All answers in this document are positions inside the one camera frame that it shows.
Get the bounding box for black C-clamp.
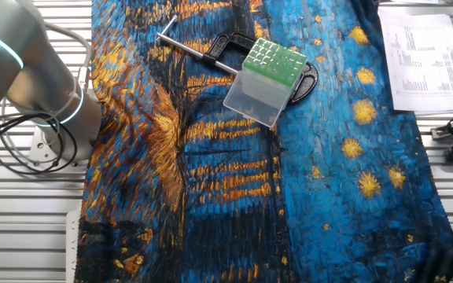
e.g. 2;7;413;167
155;14;320;106

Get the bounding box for printed paper sheet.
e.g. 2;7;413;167
377;6;453;116

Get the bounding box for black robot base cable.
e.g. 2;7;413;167
0;112;79;176

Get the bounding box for thick grey robot cable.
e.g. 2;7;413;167
41;21;94;95

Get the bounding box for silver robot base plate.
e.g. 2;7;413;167
28;125;92;168

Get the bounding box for white perforated board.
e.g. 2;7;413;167
64;209;82;283

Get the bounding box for starry night painted cloth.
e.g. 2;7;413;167
73;0;453;283

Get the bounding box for green rack pipette tip box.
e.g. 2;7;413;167
222;36;309;129

